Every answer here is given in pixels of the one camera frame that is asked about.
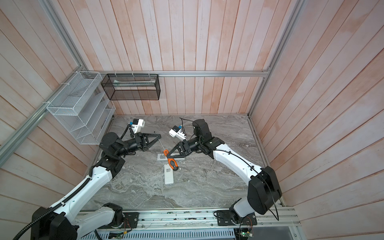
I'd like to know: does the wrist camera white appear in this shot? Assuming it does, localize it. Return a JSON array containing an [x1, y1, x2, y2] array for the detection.
[[130, 119, 145, 134], [169, 126, 187, 141]]

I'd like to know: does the short white remote control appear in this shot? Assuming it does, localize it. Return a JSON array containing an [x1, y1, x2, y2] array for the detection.
[[164, 164, 174, 185]]

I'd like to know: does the white wire mesh shelf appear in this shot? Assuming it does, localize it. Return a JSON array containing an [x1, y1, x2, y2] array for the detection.
[[47, 72, 116, 145]]

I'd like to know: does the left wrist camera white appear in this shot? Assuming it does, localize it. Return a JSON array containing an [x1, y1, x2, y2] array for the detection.
[[130, 119, 145, 134]]

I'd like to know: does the aluminium rail base frame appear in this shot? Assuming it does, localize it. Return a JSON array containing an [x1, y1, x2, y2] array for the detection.
[[52, 206, 302, 240]]

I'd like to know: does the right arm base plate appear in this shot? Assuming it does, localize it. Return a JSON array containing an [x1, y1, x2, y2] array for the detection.
[[214, 210, 258, 226]]

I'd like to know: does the long white remote control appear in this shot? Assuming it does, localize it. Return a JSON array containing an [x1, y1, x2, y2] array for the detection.
[[157, 154, 185, 161]]

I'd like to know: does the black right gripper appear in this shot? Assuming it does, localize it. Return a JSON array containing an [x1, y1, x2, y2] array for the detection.
[[168, 138, 204, 159]]

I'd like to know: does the black corrugated cable conduit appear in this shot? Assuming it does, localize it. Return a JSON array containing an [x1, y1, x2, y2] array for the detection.
[[11, 176, 92, 240]]

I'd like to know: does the orange handled screwdriver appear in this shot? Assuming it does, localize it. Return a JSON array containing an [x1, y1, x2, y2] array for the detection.
[[159, 140, 179, 171]]

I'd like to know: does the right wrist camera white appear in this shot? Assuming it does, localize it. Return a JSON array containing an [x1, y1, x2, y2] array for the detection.
[[169, 126, 187, 141]]

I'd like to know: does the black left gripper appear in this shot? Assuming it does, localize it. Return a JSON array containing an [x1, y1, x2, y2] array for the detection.
[[115, 132, 162, 157]]

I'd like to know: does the left aluminium wall rail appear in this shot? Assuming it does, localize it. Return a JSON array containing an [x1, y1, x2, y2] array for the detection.
[[1, 65, 84, 167]]

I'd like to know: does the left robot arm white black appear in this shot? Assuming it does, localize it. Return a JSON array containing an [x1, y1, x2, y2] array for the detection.
[[28, 132, 161, 240]]

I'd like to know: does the horizontal aluminium wall rail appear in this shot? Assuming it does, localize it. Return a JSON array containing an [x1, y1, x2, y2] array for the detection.
[[98, 70, 269, 78]]

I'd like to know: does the black wire mesh basket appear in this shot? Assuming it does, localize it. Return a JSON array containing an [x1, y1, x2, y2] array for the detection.
[[101, 73, 161, 101]]

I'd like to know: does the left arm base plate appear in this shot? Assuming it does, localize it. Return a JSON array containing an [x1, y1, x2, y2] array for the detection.
[[105, 212, 140, 230]]

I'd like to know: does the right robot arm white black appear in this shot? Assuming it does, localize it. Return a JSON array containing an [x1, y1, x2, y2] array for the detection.
[[164, 119, 282, 226]]

